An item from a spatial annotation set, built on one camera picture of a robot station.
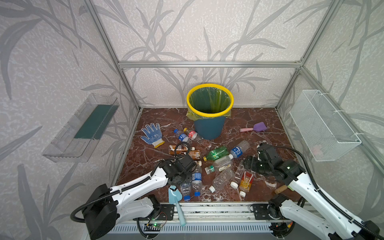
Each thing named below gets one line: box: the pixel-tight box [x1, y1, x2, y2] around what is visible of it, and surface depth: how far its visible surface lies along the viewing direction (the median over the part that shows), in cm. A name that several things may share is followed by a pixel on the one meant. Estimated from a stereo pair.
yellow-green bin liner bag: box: [186, 86, 232, 121], surface depth 97 cm
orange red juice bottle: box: [239, 170, 254, 198], surface depth 80 cm
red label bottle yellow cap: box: [183, 127, 204, 144], surface depth 101 cm
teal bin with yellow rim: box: [186, 83, 235, 140], surface depth 82 cm
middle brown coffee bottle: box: [188, 149, 201, 161], surface depth 91 cm
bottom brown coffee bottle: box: [194, 160, 202, 167], surface depth 90 cm
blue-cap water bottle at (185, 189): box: [180, 182, 192, 201], surface depth 77 cm
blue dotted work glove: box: [140, 123, 165, 148], surface depth 104 cm
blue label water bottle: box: [230, 140, 250, 159], surface depth 92 cm
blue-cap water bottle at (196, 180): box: [191, 164, 203, 197], surface depth 82 cm
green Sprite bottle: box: [203, 146, 230, 162], surface depth 93 cm
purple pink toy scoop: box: [239, 122, 268, 132], surface depth 110 cm
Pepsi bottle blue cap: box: [174, 129, 189, 142], surface depth 99 cm
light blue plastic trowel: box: [168, 185, 186, 227], surface depth 79 cm
